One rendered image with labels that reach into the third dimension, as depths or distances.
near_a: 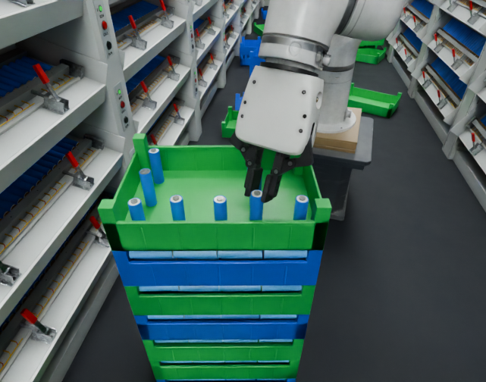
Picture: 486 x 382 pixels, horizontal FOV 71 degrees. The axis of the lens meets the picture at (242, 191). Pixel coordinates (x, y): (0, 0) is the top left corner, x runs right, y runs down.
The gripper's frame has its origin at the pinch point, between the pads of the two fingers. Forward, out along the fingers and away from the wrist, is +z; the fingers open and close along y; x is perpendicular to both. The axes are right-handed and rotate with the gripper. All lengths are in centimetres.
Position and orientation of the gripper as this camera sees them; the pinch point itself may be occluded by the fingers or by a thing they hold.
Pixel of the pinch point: (261, 183)
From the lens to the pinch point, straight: 47.8
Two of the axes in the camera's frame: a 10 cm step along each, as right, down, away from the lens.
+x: -4.5, 1.5, -8.8
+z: -2.1, 9.4, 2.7
